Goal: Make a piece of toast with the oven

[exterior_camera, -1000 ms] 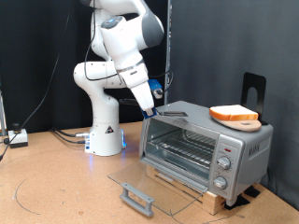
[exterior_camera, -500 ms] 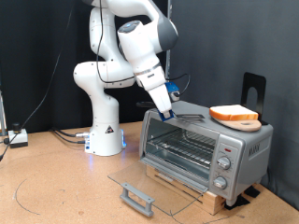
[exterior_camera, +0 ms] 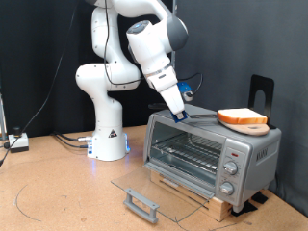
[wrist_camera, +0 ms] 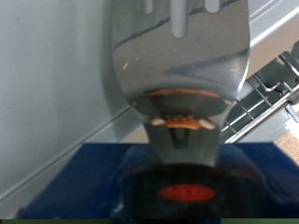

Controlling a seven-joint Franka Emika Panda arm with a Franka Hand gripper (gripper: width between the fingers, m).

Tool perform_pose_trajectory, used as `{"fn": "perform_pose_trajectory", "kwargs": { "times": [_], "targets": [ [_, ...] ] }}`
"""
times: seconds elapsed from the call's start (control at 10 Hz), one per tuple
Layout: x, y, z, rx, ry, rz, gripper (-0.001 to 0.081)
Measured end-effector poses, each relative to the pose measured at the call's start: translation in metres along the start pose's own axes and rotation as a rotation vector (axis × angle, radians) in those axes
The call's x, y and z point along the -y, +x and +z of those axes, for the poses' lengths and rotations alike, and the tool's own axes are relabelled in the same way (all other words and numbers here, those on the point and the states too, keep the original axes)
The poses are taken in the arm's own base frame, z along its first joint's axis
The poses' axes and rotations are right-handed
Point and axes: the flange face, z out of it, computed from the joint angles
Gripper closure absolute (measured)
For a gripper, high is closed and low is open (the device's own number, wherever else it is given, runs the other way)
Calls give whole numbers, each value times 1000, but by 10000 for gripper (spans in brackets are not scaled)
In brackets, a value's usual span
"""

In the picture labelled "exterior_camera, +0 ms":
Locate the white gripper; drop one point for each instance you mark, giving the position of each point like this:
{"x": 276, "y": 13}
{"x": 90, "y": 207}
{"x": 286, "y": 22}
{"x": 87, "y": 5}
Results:
{"x": 166, "y": 85}

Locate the black slotted spatula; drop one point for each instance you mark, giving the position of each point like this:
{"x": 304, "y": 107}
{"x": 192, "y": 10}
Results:
{"x": 159, "y": 106}

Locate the toy bread slice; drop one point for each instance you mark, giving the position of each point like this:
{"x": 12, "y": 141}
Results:
{"x": 242, "y": 115}

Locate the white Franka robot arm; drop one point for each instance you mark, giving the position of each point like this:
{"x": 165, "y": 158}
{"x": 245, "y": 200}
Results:
{"x": 109, "y": 141}

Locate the metal oven rack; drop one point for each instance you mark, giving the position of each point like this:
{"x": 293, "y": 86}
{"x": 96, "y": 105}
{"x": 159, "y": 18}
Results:
{"x": 192, "y": 154}

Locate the silver oven knob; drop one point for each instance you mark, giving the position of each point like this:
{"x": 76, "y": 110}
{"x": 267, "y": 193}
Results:
{"x": 231, "y": 167}
{"x": 226, "y": 188}

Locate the silver toaster oven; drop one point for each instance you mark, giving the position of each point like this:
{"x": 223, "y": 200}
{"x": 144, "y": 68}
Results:
{"x": 263, "y": 160}

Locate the round wooden cutting board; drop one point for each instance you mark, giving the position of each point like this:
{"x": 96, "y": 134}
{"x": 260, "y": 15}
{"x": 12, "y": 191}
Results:
{"x": 253, "y": 130}

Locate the black metal bookend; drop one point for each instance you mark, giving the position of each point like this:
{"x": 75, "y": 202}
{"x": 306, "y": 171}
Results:
{"x": 255, "y": 83}

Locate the aluminium vertical pole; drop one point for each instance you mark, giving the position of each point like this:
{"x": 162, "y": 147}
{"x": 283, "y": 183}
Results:
{"x": 175, "y": 8}

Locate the wooden pallet base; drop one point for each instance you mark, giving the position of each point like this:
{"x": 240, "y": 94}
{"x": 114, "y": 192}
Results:
{"x": 221, "y": 208}

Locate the black foam pad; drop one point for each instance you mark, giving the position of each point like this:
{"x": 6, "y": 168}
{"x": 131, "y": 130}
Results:
{"x": 260, "y": 198}
{"x": 245, "y": 208}

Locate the grey emergency stop box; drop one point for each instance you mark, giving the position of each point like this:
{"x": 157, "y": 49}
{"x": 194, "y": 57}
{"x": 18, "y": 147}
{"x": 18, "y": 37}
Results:
{"x": 19, "y": 141}

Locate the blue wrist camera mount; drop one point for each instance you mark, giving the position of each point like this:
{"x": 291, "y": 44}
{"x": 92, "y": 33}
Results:
{"x": 183, "y": 86}

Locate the metal stand post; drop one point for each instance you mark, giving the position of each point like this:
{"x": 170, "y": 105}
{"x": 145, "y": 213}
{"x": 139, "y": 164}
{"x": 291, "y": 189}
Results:
{"x": 2, "y": 118}

